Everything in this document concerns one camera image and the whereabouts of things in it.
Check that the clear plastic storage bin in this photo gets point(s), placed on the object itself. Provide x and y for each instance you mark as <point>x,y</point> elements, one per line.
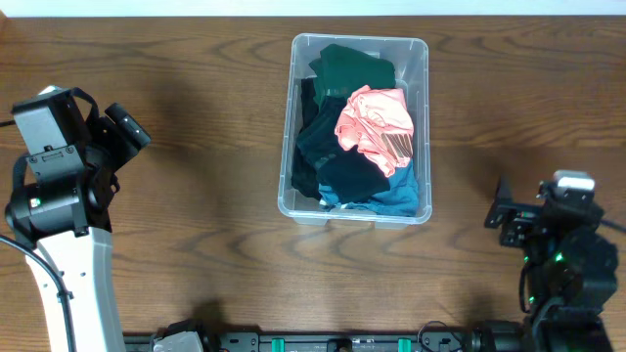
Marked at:
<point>410,57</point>

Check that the black mounting rail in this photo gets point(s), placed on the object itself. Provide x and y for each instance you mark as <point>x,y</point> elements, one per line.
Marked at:
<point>434,336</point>

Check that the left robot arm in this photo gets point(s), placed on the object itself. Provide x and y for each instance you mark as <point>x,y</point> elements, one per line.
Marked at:
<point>58,211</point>

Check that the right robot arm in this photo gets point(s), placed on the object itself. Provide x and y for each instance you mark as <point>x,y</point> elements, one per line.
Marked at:
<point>569,270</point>

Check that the black garment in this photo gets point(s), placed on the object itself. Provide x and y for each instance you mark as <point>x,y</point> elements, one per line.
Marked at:
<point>304,176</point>

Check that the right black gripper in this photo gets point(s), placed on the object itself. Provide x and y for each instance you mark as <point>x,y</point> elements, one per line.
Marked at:
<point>527,218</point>

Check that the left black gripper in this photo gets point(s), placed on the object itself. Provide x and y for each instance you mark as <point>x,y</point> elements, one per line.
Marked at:
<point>120,150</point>

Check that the coral pink shirt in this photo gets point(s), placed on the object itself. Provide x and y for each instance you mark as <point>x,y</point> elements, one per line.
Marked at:
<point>377,123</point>

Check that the dark navy garment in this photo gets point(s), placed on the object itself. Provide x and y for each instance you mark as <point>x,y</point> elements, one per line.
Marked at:
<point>350,174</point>

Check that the dark green garment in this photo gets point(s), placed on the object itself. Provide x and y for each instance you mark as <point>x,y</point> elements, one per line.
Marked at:
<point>340,71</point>

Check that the blue garment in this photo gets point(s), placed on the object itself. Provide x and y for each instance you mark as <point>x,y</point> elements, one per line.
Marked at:
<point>402,199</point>

